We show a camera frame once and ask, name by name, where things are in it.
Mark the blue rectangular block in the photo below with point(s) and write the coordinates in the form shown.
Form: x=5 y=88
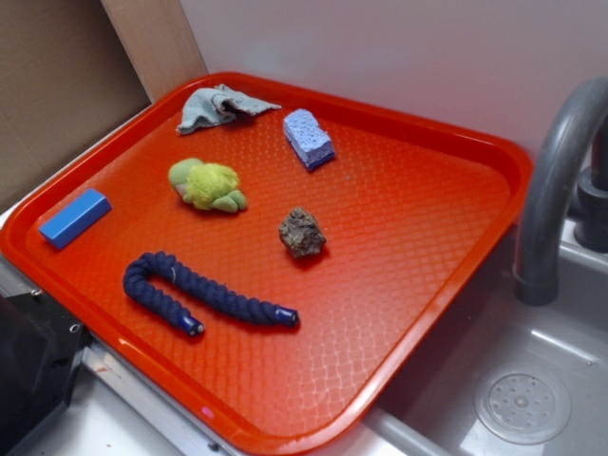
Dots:
x=74 y=219

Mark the red plastic tray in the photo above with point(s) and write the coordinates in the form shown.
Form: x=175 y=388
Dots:
x=410 y=209

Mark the green plush animal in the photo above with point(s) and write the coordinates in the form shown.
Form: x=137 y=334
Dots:
x=207 y=186

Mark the grey faucet spout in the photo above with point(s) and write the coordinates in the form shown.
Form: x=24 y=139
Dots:
x=552 y=192

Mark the grey crumpled cloth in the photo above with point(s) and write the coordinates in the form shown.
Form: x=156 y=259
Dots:
x=213 y=106

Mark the brown rock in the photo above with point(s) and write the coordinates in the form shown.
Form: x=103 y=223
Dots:
x=301 y=234

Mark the dark faucet handle base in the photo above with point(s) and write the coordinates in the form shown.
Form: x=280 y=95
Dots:
x=591 y=229

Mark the sink drain strainer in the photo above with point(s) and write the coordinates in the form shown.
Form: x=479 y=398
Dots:
x=522 y=404

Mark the blue sponge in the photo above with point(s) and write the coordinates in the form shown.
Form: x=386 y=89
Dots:
x=310 y=142

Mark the brown cardboard panel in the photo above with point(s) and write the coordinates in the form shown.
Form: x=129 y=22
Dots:
x=66 y=81

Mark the wooden board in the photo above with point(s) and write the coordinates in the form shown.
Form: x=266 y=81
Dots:
x=159 y=43

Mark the grey sink basin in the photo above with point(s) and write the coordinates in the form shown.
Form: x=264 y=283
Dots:
x=428 y=408

